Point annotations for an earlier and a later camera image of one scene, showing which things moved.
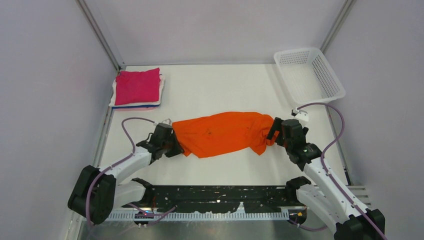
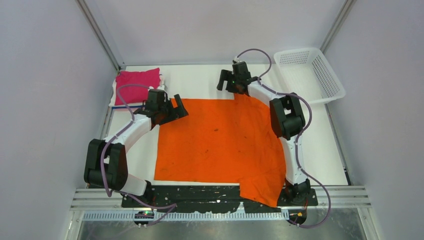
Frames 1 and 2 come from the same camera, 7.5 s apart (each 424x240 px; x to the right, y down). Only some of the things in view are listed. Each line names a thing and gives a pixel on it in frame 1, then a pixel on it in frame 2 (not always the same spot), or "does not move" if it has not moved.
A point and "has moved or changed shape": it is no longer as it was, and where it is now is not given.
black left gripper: x=177 y=149 to x=178 y=112
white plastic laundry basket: x=307 y=76 does not move
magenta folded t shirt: x=132 y=87 does not move
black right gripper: x=277 y=126 to x=226 y=75
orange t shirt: x=223 y=133 has moved or changed shape
